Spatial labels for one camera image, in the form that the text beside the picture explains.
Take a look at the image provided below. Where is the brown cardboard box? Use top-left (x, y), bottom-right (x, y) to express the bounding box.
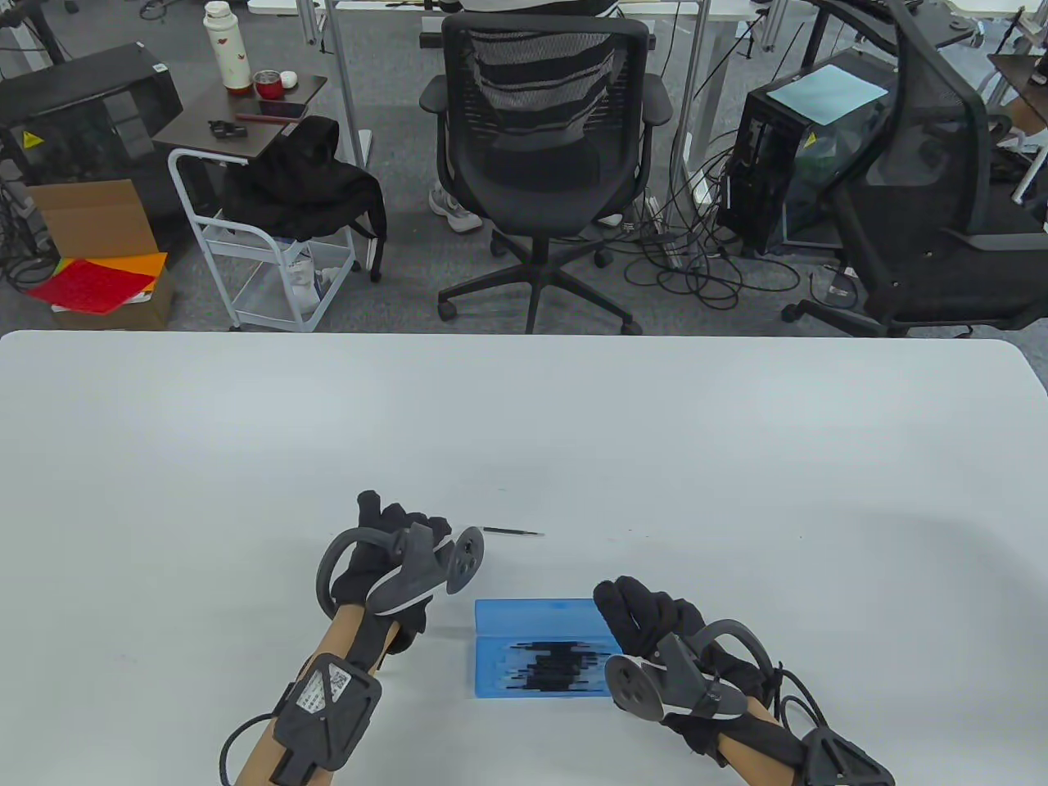
top-left (25, 178), bottom-right (176, 332)

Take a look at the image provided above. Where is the person's left hand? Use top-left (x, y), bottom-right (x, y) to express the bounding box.
top-left (332, 490), bottom-right (453, 635)

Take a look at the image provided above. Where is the black desk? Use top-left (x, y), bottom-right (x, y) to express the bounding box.
top-left (806, 0), bottom-right (977, 50)

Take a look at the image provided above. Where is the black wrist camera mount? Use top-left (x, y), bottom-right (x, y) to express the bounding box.
top-left (270, 653), bottom-right (384, 786)
top-left (798, 729), bottom-right (897, 786)

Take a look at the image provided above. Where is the person's right forearm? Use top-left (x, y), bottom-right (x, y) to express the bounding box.
top-left (720, 704), bottom-right (820, 786)

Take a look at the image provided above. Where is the person's left forearm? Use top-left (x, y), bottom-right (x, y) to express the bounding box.
top-left (233, 602), bottom-right (410, 786)

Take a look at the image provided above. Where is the black office chair with headrest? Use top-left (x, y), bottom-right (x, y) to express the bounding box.
top-left (780, 0), bottom-right (1048, 338)

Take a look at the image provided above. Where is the white plastic bag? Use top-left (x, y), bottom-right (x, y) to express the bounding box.
top-left (281, 236), bottom-right (351, 322)

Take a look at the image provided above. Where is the white rolling cart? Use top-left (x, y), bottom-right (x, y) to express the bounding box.
top-left (167, 146), bottom-right (359, 334)

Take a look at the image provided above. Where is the black mesh office chair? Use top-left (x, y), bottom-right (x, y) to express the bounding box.
top-left (418, 12), bottom-right (674, 337)

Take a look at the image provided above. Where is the blue translucent stationery box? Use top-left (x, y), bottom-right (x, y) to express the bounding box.
top-left (473, 598), bottom-right (627, 699)

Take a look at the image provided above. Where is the white power strip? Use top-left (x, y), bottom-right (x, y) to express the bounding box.
top-left (641, 192), bottom-right (687, 269)

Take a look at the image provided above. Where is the black glove cable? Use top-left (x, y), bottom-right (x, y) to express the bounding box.
top-left (217, 712), bottom-right (283, 786)
top-left (770, 662), bottom-right (838, 738)

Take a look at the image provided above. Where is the black grey tracking controller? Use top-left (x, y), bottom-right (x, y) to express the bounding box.
top-left (315, 524), bottom-right (486, 619)
top-left (604, 620), bottom-right (777, 723)

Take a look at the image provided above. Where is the black jacket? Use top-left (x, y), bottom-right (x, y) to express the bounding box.
top-left (219, 115), bottom-right (388, 284)

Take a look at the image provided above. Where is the bundle of black pen refills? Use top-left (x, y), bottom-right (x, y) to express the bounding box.
top-left (508, 643), bottom-right (623, 695)

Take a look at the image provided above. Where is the red paper sheet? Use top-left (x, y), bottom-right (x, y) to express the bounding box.
top-left (27, 257), bottom-right (158, 315)

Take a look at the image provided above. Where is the tangle of black cables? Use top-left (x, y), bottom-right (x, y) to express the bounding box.
top-left (610, 123), bottom-right (803, 312)

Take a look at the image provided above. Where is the person's right hand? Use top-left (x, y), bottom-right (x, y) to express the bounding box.
top-left (594, 576), bottom-right (788, 762)

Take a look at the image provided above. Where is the brown desk with white leg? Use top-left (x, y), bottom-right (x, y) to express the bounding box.
top-left (987, 51), bottom-right (1048, 206)

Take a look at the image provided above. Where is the dark wooden side table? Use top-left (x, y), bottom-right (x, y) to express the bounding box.
top-left (152, 74), bottom-right (329, 162)

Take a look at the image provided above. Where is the white thermos bottle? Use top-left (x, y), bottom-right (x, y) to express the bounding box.
top-left (202, 1), bottom-right (254, 96)

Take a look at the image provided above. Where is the white office desk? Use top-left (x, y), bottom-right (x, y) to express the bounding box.
top-left (246, 0), bottom-right (787, 207)

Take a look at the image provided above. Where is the black computer tower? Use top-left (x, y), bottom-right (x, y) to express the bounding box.
top-left (717, 47), bottom-right (897, 258)

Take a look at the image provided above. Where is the orange paper sheet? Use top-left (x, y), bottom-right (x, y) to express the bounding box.
top-left (102, 251), bottom-right (169, 281)

